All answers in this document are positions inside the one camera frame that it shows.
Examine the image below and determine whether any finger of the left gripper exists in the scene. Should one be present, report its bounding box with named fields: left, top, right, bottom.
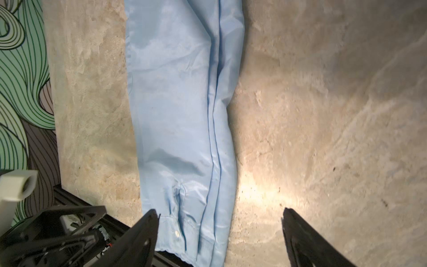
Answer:
left=1, top=206, right=107, bottom=247
left=1, top=233, right=100, bottom=267

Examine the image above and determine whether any light blue long sleeve shirt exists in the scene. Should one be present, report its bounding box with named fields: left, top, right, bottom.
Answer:
left=124, top=1, right=245, bottom=267

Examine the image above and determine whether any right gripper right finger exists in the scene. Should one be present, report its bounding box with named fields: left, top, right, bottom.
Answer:
left=281, top=208, right=355, bottom=267

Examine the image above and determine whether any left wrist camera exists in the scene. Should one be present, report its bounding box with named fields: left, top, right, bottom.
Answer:
left=1, top=170, right=38, bottom=236

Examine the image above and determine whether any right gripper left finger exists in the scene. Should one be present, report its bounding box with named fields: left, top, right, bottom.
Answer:
left=93, top=209, right=159, bottom=267

